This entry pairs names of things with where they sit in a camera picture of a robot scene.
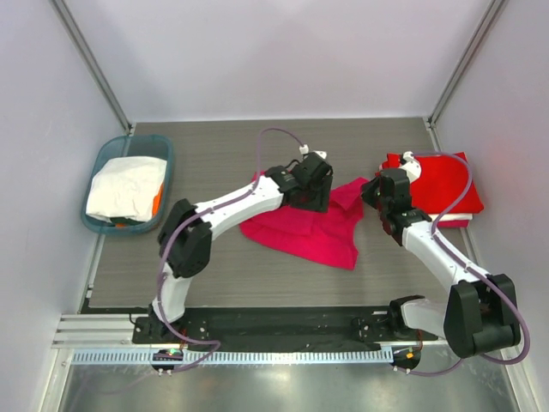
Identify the pink t shirt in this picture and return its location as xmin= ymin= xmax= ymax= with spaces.
xmin=239 ymin=177 xmax=367 ymax=270

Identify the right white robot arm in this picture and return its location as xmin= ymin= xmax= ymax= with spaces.
xmin=361 ymin=168 xmax=530 ymax=359

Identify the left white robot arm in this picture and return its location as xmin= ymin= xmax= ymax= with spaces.
xmin=148 ymin=151 xmax=333 ymax=343

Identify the red folded t shirt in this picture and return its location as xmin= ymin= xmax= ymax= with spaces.
xmin=379 ymin=153 xmax=484 ymax=215

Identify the orange t shirt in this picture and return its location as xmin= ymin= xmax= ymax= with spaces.
xmin=111 ymin=185 xmax=164 ymax=227

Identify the teal plastic basket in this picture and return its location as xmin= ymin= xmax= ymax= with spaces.
xmin=81 ymin=135 xmax=174 ymax=235

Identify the white crumpled t shirt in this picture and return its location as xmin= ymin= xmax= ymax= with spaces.
xmin=84 ymin=156 xmax=167 ymax=222

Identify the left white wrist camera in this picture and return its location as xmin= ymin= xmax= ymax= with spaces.
xmin=299 ymin=144 xmax=328 ymax=161

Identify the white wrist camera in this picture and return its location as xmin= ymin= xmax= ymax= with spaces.
xmin=299 ymin=144 xmax=328 ymax=161
xmin=399 ymin=151 xmax=422 ymax=183

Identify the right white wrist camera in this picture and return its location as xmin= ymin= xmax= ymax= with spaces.
xmin=399 ymin=151 xmax=422 ymax=183

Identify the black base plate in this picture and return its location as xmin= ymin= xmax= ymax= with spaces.
xmin=128 ymin=305 xmax=438 ymax=349

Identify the white slotted cable duct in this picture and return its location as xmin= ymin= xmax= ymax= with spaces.
xmin=71 ymin=347 xmax=393 ymax=367

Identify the right aluminium frame post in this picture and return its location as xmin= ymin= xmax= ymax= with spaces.
xmin=426 ymin=0 xmax=508 ymax=127

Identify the aluminium frame post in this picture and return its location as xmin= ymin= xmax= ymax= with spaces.
xmin=49 ymin=0 xmax=132 ymax=135
xmin=426 ymin=0 xmax=508 ymax=127

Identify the aluminium rail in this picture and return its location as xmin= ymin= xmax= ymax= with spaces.
xmin=51 ymin=314 xmax=138 ymax=348

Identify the left aluminium frame post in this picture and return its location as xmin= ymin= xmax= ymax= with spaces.
xmin=49 ymin=0 xmax=132 ymax=135

